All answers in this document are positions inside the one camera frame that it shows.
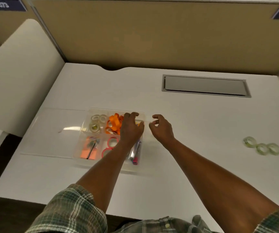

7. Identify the person's left hand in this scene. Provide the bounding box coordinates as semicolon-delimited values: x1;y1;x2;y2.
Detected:
120;112;145;146

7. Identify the person's right hand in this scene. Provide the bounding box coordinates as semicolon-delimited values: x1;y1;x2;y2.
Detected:
148;114;176;146

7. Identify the orange lanyard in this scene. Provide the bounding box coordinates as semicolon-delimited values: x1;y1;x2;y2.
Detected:
104;113;125;135

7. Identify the pink tape roll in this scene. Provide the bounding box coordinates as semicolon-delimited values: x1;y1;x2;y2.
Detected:
101;147;113;159
106;136;120;148

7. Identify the bag of coloured paper clips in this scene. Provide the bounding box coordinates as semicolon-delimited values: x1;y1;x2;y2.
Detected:
87;136;101;147

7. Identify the clear plastic organizer box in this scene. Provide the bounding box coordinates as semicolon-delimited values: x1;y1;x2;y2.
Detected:
72;108;146;172

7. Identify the dark pencil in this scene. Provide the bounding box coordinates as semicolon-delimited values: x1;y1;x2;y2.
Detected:
86;142;97;160

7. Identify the pink sticky note pad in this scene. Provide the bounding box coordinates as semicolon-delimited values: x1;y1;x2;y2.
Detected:
80;136;101;160

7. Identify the clear plastic lid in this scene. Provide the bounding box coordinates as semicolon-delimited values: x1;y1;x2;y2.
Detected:
20;108;90;158

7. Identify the person's right forearm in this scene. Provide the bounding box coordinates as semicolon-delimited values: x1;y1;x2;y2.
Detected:
166;139;279;233

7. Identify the person's left forearm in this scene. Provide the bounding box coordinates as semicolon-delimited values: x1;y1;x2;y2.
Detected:
76;140;136;214

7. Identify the tan partition panel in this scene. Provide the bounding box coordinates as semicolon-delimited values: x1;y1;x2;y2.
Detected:
32;0;279;75
0;7;39;48

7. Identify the green plaid shirt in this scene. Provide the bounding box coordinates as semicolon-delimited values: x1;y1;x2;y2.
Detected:
25;183;279;233

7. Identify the grey cable tray cover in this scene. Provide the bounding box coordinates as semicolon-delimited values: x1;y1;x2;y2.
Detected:
161;74;251;98

